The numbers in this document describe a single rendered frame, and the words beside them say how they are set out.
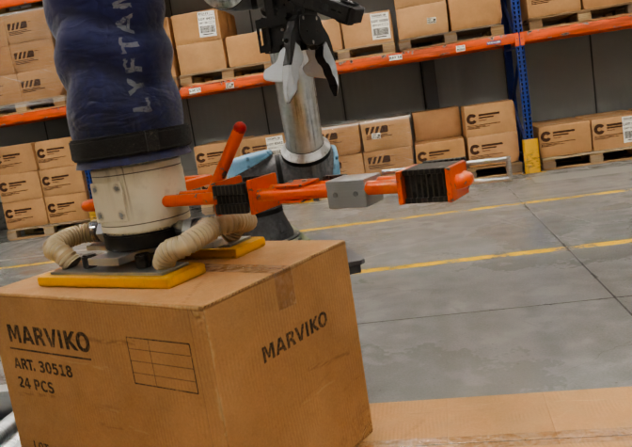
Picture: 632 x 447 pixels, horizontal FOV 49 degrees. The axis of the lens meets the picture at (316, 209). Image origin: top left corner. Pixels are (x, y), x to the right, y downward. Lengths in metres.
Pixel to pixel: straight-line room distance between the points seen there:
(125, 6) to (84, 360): 0.63
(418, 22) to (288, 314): 7.35
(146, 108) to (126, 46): 0.11
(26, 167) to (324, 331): 8.61
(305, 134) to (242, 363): 1.01
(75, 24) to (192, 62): 7.49
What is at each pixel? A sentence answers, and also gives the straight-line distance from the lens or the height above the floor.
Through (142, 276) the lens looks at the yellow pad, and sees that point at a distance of 1.25.
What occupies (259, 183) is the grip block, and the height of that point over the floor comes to 1.09.
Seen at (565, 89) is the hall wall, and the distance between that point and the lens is 9.91.
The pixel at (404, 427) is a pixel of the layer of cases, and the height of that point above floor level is 0.54.
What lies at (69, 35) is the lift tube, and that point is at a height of 1.39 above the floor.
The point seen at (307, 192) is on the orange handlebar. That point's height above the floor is 1.07.
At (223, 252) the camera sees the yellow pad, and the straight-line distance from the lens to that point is 1.35.
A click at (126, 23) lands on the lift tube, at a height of 1.40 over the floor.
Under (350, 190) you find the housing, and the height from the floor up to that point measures 1.07.
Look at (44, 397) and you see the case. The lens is 1.48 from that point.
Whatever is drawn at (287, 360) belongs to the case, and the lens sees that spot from 1.22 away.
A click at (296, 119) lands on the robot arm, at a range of 1.98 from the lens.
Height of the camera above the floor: 1.22
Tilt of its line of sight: 9 degrees down
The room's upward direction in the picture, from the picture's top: 9 degrees counter-clockwise
